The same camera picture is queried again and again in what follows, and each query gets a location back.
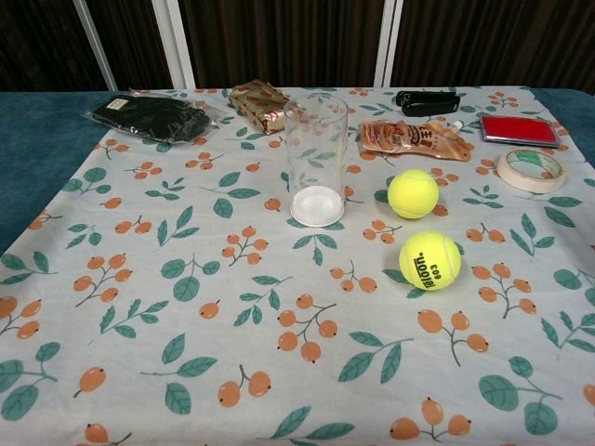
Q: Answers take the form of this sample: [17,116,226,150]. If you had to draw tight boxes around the yellow tennis ball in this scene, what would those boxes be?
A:
[398,230,464,292]
[387,168,441,219]

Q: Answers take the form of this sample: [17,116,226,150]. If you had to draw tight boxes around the clear plastic cup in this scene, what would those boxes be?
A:
[283,94,350,228]

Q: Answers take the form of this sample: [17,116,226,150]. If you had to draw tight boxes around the gold red snack packet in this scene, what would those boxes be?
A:
[228,81,290,136]

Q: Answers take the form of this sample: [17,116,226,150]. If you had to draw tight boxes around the floral leaf print tablecloth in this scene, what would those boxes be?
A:
[0,86,595,446]

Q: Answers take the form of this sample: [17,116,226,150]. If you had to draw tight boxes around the orange spout pouch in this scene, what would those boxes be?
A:
[357,118,476,162]

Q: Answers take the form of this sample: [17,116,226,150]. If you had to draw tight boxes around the black stapler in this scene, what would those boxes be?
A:
[395,90,461,117]

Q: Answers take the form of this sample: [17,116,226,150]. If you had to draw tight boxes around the black gloves in plastic bag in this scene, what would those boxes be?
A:
[79,88,229,143]

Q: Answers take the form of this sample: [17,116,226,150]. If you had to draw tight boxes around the dark folding screen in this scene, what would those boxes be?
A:
[0,0,595,92]

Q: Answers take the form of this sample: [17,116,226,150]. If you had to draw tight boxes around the beige masking tape roll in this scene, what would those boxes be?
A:
[496,148,570,194]

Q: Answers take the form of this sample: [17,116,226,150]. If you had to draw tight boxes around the red ink pad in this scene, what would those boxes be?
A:
[479,114,563,150]

